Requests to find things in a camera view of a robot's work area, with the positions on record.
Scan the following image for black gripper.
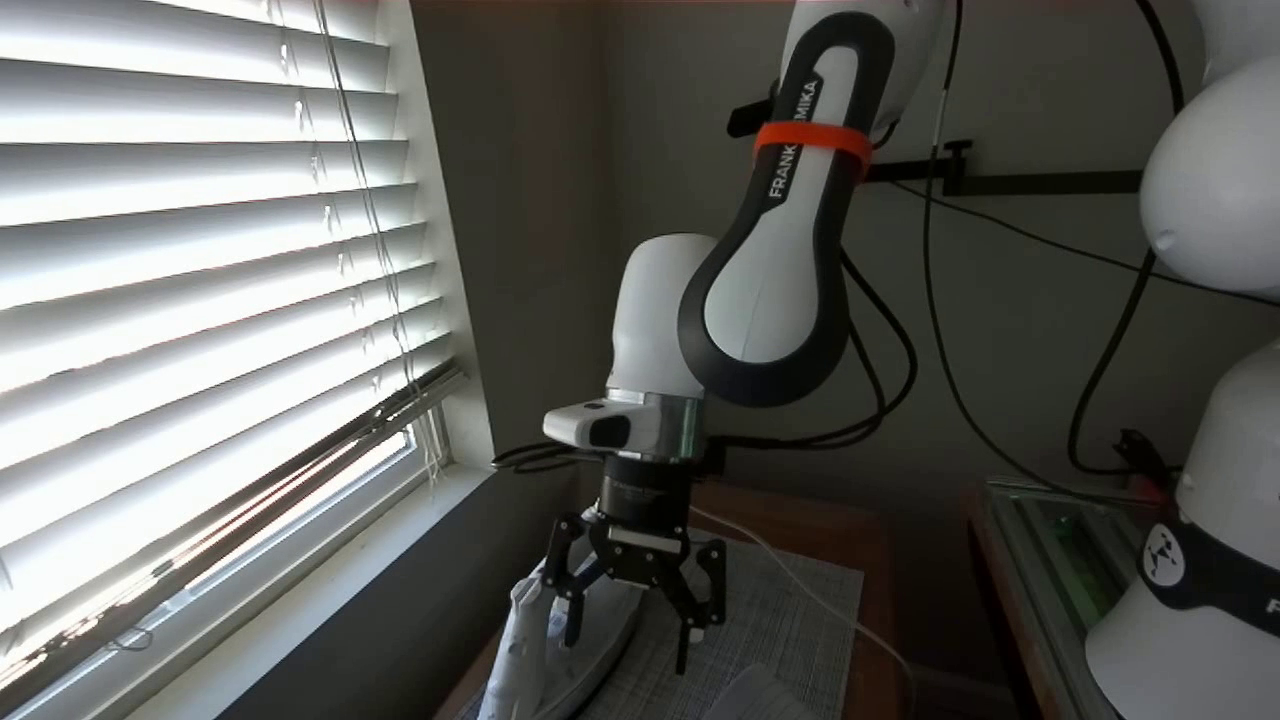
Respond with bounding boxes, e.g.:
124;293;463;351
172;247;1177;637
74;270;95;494
535;455;731;681

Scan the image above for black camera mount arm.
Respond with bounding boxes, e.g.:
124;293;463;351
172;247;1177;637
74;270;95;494
860;137;1153;205

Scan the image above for white window blinds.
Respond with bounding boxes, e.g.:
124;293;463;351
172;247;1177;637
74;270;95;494
0;0;470;700

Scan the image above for black red clamp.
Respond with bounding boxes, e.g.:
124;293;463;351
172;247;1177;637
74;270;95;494
1112;423;1183;501

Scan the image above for white iron power cord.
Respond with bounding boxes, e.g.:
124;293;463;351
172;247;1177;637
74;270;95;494
692;502;919;670

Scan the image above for orange cable strap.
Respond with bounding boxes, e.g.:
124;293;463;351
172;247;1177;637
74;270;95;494
748;116;882;177

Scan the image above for thin black wall cable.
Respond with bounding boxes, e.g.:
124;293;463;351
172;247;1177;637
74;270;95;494
887;177;1280;312

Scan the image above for grey checked fabric mat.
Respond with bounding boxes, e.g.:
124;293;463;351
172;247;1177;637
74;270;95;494
579;527;868;720

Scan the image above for white folded cloth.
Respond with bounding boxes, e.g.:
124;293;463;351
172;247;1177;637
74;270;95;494
472;549;674;720

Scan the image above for white window frame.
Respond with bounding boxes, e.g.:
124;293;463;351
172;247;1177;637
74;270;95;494
12;0;506;720

